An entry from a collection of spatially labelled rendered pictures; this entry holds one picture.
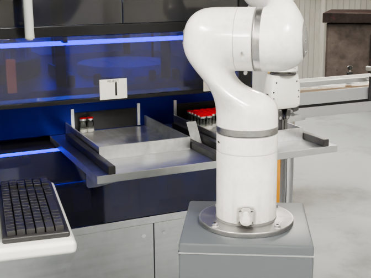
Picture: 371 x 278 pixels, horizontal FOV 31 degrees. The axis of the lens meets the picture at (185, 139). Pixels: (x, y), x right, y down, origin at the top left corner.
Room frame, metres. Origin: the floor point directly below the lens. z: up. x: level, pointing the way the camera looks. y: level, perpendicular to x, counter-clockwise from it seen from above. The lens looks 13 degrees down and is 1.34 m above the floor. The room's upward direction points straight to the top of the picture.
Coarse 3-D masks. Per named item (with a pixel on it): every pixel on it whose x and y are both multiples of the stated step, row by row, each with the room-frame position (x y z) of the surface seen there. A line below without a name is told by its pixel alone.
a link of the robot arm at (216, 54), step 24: (192, 24) 1.26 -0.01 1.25; (216, 24) 1.24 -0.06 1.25; (240, 24) 1.23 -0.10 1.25; (192, 48) 1.25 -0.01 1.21; (216, 48) 1.23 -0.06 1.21; (240, 48) 1.22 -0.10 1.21; (216, 72) 1.24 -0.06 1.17; (216, 96) 1.24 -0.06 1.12; (240, 96) 1.23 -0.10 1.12; (264, 96) 1.26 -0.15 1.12; (216, 120) 1.27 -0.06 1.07; (240, 120) 1.22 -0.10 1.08; (264, 120) 1.23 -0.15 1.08
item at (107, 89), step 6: (120, 78) 1.98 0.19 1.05; (102, 84) 1.96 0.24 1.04; (108, 84) 1.96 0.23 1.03; (114, 84) 1.97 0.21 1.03; (120, 84) 1.98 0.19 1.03; (126, 84) 1.99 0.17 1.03; (102, 90) 1.96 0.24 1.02; (108, 90) 1.96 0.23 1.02; (114, 90) 1.97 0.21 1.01; (120, 90) 1.98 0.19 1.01; (126, 90) 1.99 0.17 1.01; (102, 96) 1.96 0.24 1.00; (108, 96) 1.96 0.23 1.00; (114, 96) 1.97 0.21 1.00; (120, 96) 1.98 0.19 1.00; (126, 96) 1.99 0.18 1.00
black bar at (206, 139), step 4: (172, 124) 2.05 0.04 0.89; (176, 124) 2.02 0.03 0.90; (180, 124) 2.02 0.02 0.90; (172, 128) 2.05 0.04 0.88; (176, 128) 2.02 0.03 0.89; (180, 128) 1.99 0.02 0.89; (184, 128) 1.97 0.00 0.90; (184, 132) 1.96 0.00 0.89; (188, 132) 1.94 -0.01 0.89; (200, 136) 1.86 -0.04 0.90; (204, 136) 1.86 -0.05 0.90; (208, 136) 1.86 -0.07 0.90; (204, 140) 1.84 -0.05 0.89; (208, 140) 1.82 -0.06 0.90; (212, 140) 1.81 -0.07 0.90; (208, 144) 1.82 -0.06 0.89; (212, 144) 1.80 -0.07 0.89
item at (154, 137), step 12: (144, 120) 2.10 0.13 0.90; (156, 120) 2.01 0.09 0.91; (72, 132) 1.92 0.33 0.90; (96, 132) 2.00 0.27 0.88; (108, 132) 1.99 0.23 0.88; (120, 132) 1.99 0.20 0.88; (132, 132) 1.99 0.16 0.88; (144, 132) 1.99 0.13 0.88; (156, 132) 1.99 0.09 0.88; (168, 132) 1.92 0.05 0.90; (180, 132) 1.84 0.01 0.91; (96, 144) 1.71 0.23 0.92; (108, 144) 1.85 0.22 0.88; (120, 144) 1.84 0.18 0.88; (132, 144) 1.72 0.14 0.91; (144, 144) 1.73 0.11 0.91; (156, 144) 1.75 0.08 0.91; (168, 144) 1.76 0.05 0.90; (180, 144) 1.78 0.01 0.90; (108, 156) 1.69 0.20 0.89; (120, 156) 1.71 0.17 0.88
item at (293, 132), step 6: (174, 120) 2.09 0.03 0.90; (180, 120) 2.05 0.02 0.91; (186, 120) 2.01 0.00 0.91; (198, 126) 1.93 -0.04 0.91; (288, 126) 1.96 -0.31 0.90; (294, 126) 1.93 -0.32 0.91; (204, 132) 1.89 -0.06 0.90; (210, 132) 1.86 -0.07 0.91; (282, 132) 1.87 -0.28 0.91; (288, 132) 1.87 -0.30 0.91; (294, 132) 1.88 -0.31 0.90; (300, 132) 1.89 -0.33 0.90; (282, 138) 1.87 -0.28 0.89; (288, 138) 1.87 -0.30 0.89; (294, 138) 1.88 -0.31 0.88; (300, 138) 1.89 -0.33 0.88
